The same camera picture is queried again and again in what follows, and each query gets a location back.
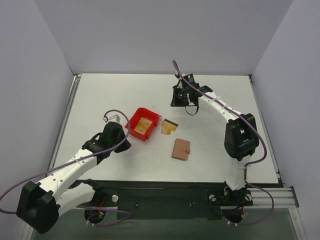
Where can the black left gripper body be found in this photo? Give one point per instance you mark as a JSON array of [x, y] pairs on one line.
[[122, 144]]

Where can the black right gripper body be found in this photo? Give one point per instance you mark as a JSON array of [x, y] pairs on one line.
[[177, 100]]

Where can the tan leather card holder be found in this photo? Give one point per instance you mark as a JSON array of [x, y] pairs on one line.
[[181, 149]]

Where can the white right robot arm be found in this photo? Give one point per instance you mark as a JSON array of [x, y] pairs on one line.
[[240, 138]]

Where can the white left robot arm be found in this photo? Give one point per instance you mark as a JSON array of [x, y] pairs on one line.
[[40, 204]]

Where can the gold card in bin lower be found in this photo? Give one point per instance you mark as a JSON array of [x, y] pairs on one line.
[[141, 129]]

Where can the gold card in bin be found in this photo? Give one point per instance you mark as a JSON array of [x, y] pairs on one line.
[[145, 122], [141, 129]]

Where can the gold card in bin upper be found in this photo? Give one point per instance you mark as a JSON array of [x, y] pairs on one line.
[[145, 122]]

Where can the gold card with black stripe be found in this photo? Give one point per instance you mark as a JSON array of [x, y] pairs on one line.
[[170, 125]]

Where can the gold card under stripe card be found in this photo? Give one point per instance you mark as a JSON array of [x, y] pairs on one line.
[[166, 130]]

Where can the red plastic bin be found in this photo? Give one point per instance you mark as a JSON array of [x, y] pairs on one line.
[[146, 113]]

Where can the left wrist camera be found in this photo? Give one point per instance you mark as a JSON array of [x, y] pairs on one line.
[[115, 118]]

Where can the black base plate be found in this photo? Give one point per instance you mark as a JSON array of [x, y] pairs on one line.
[[155, 200]]

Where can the aluminium frame rail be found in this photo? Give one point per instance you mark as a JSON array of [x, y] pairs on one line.
[[284, 198]]

